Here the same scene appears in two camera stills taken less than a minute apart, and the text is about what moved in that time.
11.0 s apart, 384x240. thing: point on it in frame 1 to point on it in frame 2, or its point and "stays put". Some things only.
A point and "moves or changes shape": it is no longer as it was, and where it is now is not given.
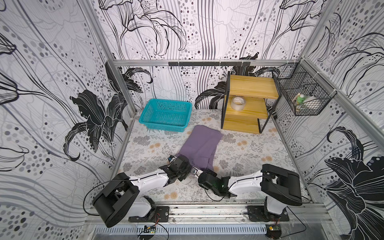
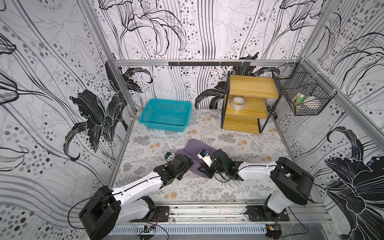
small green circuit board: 149,229 stays put
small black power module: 273,231 stays put
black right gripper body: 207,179 to 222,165
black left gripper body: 182,174 stays put
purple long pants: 199,147 moves or changes shape
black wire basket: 307,93 stays put
